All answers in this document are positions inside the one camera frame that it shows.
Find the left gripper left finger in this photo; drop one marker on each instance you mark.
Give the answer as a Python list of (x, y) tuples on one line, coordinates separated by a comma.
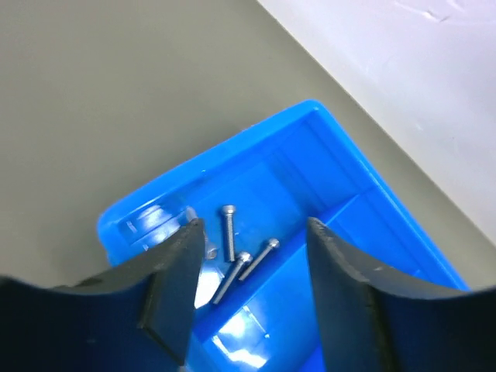
[(137, 316)]

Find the blue compartment bin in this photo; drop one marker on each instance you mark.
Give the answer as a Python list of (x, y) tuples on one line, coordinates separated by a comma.
[(261, 195)]

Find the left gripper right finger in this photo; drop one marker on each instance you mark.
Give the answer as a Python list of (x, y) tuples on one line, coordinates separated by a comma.
[(373, 317)]

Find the long silver screw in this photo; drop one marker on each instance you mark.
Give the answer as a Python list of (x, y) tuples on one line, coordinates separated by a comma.
[(271, 245), (244, 258), (228, 212)]

